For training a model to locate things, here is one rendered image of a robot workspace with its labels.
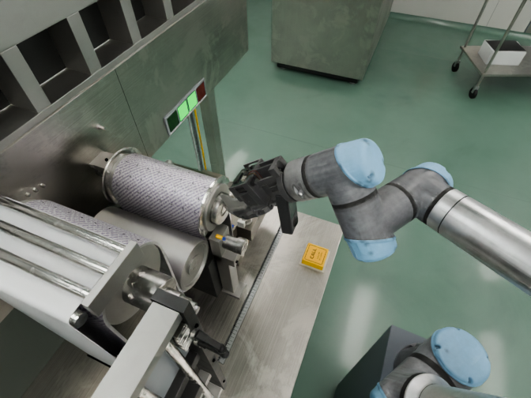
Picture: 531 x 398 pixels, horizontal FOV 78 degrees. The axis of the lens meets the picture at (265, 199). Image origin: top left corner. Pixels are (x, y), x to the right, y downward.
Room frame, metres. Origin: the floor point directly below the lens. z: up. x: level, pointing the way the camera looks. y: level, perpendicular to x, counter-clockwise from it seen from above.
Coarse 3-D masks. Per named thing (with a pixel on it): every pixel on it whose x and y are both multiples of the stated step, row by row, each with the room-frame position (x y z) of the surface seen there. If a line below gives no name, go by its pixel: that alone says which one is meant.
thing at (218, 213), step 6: (222, 192) 0.49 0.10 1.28; (216, 198) 0.46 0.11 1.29; (216, 204) 0.45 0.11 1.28; (222, 204) 0.45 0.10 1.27; (216, 210) 0.43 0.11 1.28; (222, 210) 0.45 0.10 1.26; (210, 216) 0.43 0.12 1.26; (216, 216) 0.43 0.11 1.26; (222, 216) 0.45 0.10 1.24; (216, 222) 0.42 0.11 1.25; (222, 222) 0.44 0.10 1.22
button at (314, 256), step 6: (312, 246) 0.55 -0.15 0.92; (318, 246) 0.55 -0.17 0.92; (306, 252) 0.53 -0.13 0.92; (312, 252) 0.53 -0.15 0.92; (318, 252) 0.53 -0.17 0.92; (324, 252) 0.53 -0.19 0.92; (306, 258) 0.51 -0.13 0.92; (312, 258) 0.51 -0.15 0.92; (318, 258) 0.51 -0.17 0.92; (324, 258) 0.51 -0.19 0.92; (306, 264) 0.50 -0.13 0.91; (312, 264) 0.49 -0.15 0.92; (318, 264) 0.49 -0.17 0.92
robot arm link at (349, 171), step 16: (352, 144) 0.36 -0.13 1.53; (368, 144) 0.36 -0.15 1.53; (304, 160) 0.39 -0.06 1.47; (320, 160) 0.37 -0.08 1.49; (336, 160) 0.35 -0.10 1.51; (352, 160) 0.34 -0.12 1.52; (368, 160) 0.34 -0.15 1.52; (304, 176) 0.36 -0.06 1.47; (320, 176) 0.35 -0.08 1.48; (336, 176) 0.33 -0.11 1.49; (352, 176) 0.32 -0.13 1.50; (368, 176) 0.32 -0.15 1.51; (384, 176) 0.34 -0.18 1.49; (320, 192) 0.34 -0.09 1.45; (336, 192) 0.32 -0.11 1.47; (352, 192) 0.32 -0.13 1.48; (368, 192) 0.32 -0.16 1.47
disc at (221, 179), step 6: (216, 180) 0.48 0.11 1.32; (222, 180) 0.50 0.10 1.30; (228, 180) 0.53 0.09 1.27; (210, 186) 0.46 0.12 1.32; (216, 186) 0.48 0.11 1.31; (210, 192) 0.45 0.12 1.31; (204, 198) 0.44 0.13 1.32; (204, 204) 0.43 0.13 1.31; (204, 210) 0.42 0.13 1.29; (198, 216) 0.41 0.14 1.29; (198, 222) 0.40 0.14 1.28; (198, 228) 0.40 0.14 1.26; (204, 228) 0.41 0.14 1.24; (204, 234) 0.40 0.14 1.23; (210, 234) 0.42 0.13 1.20
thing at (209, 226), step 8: (120, 160) 0.56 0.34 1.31; (112, 168) 0.54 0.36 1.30; (112, 176) 0.52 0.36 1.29; (224, 184) 0.50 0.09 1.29; (112, 192) 0.51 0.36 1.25; (216, 192) 0.46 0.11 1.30; (224, 192) 0.50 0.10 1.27; (208, 208) 0.43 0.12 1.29; (208, 216) 0.42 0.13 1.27; (208, 224) 0.42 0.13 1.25; (216, 224) 0.44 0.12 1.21
